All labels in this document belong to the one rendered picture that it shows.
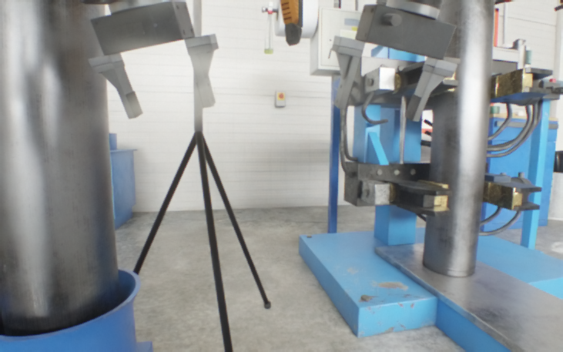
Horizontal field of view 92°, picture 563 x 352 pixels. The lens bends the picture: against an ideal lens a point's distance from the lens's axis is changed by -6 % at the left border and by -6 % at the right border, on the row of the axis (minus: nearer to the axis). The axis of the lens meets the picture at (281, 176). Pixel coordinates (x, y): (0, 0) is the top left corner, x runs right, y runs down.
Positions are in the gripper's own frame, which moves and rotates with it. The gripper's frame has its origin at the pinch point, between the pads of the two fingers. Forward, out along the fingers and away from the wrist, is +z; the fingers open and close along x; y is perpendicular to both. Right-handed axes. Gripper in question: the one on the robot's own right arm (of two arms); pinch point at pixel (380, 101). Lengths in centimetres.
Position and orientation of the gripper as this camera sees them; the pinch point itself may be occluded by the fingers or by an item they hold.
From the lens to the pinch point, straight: 51.2
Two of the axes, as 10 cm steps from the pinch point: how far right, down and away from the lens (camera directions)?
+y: 1.2, 5.0, -8.6
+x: 9.7, 1.0, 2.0
